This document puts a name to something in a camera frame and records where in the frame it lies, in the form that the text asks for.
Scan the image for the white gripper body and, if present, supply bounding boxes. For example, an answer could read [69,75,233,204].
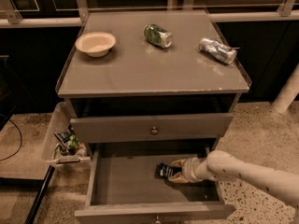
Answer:
[182,157,208,183]

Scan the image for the blue rxbar blueberry wrapper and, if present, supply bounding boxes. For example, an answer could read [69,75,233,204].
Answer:
[154,162,181,179]

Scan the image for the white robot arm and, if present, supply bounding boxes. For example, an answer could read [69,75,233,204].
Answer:
[168,150,299,209]

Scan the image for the grey top drawer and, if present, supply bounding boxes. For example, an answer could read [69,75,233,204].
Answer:
[70,113,233,143]

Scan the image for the open grey middle drawer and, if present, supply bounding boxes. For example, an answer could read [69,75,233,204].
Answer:
[75,140,235,224]

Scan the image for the grey drawer cabinet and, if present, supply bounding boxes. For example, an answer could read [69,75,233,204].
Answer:
[55,9,252,161]

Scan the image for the snack packets in bin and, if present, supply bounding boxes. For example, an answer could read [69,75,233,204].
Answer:
[52,125,87,158]

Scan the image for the crushed silver can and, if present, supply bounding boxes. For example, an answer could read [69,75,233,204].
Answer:
[198,37,237,64]

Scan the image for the clear plastic bin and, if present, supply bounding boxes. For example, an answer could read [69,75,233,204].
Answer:
[42,102,91,168]

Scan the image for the green soda can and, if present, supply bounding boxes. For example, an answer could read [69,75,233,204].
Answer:
[143,23,173,49]

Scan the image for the white paper bowl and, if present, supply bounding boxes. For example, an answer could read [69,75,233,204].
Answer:
[75,32,116,58]

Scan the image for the white post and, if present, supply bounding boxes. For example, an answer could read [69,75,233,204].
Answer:
[272,64,299,113]

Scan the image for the black cable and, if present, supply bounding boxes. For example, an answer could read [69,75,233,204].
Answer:
[0,113,23,162]

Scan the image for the metal railing frame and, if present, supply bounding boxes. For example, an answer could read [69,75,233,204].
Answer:
[0,0,299,27]

